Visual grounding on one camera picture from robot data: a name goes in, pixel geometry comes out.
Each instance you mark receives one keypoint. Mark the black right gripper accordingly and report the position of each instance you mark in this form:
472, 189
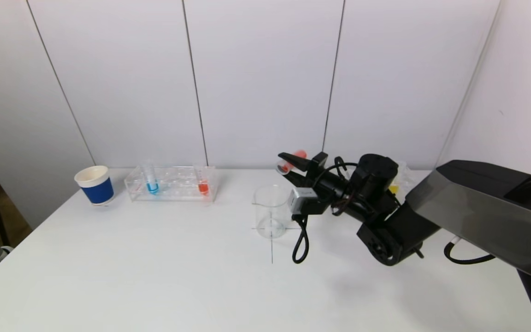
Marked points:
317, 171

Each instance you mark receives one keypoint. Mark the red pigment test tube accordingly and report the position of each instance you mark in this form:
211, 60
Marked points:
300, 154

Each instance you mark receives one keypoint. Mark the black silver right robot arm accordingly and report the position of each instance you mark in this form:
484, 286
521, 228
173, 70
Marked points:
477, 198

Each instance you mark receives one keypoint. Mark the clear glass beaker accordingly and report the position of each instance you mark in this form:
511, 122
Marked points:
268, 212

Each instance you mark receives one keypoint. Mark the yellow pigment test tube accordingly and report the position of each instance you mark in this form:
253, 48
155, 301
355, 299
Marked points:
393, 189

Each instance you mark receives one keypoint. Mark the orange pigment test tube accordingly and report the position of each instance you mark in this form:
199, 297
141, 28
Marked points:
203, 188

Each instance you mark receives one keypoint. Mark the clear acrylic test tube rack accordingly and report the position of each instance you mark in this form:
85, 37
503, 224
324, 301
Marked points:
408, 177
178, 184

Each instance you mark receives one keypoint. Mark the blue pigment test tube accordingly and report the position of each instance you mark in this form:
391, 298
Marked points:
153, 187

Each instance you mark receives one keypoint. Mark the blue white paper cup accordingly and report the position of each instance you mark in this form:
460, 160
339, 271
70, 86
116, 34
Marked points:
98, 191

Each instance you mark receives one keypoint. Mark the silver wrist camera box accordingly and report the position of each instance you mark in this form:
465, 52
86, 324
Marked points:
300, 200

